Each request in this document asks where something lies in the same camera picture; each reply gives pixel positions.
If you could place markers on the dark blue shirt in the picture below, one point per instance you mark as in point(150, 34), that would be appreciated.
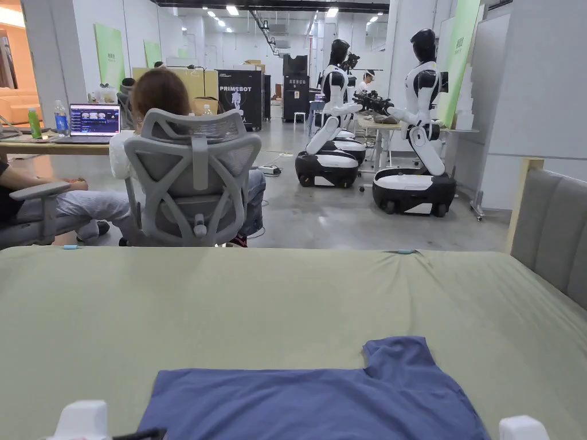
point(298, 403)

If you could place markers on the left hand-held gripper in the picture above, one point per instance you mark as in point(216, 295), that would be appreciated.
point(82, 419)

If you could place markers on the grey padded headboard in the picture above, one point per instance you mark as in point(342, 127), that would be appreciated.
point(550, 229)

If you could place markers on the white power strip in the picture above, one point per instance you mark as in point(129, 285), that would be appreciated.
point(270, 170)

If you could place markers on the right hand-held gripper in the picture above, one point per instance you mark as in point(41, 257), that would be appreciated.
point(523, 428)

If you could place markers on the wooden desk with white legs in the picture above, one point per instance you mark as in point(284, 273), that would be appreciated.
point(380, 126)

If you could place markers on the black case with robot print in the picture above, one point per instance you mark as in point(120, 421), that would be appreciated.
point(238, 98)

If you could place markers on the orange sofa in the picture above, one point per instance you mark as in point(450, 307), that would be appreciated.
point(20, 105)

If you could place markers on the white and black humanoid robot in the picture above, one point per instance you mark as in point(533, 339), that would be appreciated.
point(424, 82)
point(332, 87)
point(353, 144)

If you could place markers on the tall black cabinet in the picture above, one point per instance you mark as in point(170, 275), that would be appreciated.
point(296, 87)

